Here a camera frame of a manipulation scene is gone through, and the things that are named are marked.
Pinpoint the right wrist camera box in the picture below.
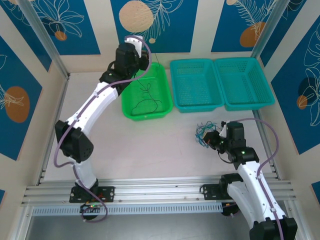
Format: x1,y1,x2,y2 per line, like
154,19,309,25
219,119,231,138

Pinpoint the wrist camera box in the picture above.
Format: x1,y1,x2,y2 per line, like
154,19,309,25
124,35,145,55
219,119,231,138

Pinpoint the black cable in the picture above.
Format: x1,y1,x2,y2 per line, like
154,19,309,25
131,52,163,115

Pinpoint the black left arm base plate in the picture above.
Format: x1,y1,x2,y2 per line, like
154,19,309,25
69,186,116,203

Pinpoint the blue cable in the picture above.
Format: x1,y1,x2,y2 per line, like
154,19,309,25
194,122,213,148

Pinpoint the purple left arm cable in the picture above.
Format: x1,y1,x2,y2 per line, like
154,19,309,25
54,36,153,223

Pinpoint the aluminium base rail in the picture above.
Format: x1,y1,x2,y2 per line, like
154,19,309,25
21,176,300,206

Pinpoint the aluminium frame post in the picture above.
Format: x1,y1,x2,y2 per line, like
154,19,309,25
17,0,71,81
250,0,286,60

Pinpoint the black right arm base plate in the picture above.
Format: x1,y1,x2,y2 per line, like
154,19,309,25
201,183,235,201

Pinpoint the grey metal sheet panel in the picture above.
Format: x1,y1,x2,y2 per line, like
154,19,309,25
24,214,253,240

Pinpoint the green cable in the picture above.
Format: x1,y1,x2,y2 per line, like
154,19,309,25
199,121,218,134

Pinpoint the teal plastic basket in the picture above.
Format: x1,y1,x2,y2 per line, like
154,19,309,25
213,57,276,112
169,58,226,114

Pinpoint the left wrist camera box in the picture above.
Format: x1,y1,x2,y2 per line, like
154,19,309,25
124,35,145,55

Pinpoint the green plastic basket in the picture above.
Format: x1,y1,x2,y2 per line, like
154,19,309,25
121,61,174,122

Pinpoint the white slotted cable duct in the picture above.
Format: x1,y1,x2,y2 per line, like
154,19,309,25
31,202,223,216

